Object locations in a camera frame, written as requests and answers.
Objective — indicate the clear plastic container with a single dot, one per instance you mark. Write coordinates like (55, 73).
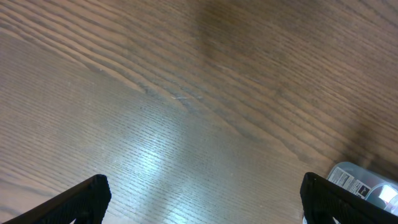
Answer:
(373, 188)

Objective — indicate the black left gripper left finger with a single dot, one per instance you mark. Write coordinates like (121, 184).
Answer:
(85, 203)

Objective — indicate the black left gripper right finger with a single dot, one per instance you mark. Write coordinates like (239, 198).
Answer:
(326, 203)

